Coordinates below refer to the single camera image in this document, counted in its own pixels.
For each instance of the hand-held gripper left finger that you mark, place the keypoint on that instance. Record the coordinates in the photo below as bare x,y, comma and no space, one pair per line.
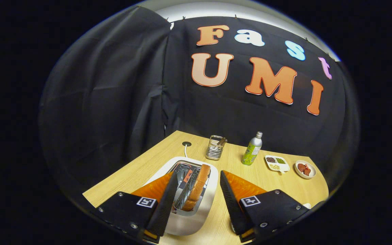
167,204

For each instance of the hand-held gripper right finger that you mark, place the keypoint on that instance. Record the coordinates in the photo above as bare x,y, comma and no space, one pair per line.
231,204

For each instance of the toasted bread slice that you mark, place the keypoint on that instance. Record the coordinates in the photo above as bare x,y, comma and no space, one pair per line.
197,187

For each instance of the white toaster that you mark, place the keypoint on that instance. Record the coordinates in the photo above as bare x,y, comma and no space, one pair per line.
189,224

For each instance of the silver bottle with green label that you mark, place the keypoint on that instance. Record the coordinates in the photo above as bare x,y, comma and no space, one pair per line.
251,153

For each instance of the yellow beans portion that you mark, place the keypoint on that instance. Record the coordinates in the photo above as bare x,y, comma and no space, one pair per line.
274,167

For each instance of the dark beans portion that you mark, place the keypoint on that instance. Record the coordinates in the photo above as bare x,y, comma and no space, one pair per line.
271,159

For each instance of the brown wooden sticks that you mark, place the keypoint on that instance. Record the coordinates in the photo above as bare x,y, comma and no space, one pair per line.
221,141

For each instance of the white divided dish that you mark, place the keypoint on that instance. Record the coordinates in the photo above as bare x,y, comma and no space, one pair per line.
284,167

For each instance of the green beans portion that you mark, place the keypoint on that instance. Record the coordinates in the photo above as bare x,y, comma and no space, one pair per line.
280,160

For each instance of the dark red meat piece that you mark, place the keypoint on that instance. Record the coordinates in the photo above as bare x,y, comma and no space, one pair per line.
301,167
307,171

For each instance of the white round plate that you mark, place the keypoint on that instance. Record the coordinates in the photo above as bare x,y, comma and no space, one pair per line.
313,172

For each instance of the black backdrop cloth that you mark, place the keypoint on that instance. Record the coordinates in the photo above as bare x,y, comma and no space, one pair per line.
114,102

